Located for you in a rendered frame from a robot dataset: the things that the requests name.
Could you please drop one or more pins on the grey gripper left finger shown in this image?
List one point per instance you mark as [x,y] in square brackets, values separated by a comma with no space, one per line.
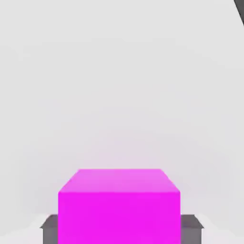
[50,231]

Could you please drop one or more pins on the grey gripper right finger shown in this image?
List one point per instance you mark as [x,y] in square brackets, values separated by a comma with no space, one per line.
[190,231]

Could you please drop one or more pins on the small magenta cube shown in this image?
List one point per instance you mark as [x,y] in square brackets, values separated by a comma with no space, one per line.
[119,213]

